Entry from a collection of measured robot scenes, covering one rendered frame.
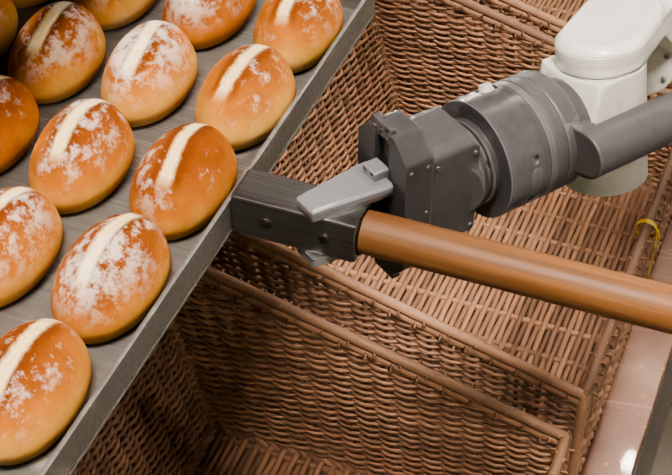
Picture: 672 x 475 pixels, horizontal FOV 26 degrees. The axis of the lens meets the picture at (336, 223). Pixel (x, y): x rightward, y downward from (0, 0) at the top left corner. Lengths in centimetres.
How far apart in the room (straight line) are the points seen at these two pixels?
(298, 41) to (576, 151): 23
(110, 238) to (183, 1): 29
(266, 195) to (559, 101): 21
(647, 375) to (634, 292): 83
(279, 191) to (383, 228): 8
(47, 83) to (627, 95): 42
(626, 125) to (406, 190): 17
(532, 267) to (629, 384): 82
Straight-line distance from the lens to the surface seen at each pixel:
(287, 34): 111
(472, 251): 93
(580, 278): 92
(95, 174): 100
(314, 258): 97
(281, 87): 106
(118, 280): 90
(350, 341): 146
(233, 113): 103
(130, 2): 118
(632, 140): 102
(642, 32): 107
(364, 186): 96
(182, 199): 96
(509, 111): 100
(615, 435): 168
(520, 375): 151
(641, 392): 173
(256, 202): 96
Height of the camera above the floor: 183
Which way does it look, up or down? 41 degrees down
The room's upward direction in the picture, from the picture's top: straight up
